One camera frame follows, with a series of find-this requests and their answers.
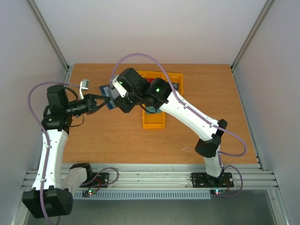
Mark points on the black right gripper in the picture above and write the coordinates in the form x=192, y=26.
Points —
x=115, y=93

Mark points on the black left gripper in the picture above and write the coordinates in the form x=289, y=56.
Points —
x=91, y=103

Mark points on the blue card holder wallet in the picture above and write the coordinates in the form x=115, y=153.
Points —
x=106, y=92

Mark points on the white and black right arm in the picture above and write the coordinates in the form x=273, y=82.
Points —
x=133, y=89

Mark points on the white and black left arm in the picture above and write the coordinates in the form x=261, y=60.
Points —
x=50, y=195

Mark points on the teal credit card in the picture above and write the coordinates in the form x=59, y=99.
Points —
x=152, y=110

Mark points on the blue credit card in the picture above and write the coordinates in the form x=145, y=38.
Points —
x=176, y=86

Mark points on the orange bin front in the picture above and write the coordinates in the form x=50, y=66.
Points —
x=152, y=121

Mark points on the orange bin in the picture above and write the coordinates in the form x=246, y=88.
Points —
x=152, y=121
x=150, y=75
x=176, y=78

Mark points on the orange bin back middle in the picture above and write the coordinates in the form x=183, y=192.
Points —
x=150, y=75

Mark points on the orange bin back right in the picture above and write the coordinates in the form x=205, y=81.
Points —
x=176, y=78

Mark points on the left controller board with LEDs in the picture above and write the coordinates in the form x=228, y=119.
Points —
x=89, y=193

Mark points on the controller board with leds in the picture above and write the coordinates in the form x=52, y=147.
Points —
x=89, y=193
x=216, y=192

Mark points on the right controller board with LEDs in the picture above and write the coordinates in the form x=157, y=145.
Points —
x=216, y=192

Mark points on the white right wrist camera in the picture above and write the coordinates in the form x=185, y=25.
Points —
x=116, y=88

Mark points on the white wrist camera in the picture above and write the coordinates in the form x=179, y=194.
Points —
x=116, y=88
x=83, y=87

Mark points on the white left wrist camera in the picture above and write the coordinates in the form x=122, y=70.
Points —
x=83, y=87

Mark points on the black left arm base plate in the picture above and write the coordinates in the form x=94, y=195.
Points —
x=102, y=178

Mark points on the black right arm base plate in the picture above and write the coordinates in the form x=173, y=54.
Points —
x=203, y=180

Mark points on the grey slotted cable duct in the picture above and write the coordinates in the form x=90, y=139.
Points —
x=144, y=195

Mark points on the aluminium rail frame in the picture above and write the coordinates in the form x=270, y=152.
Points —
x=176, y=176

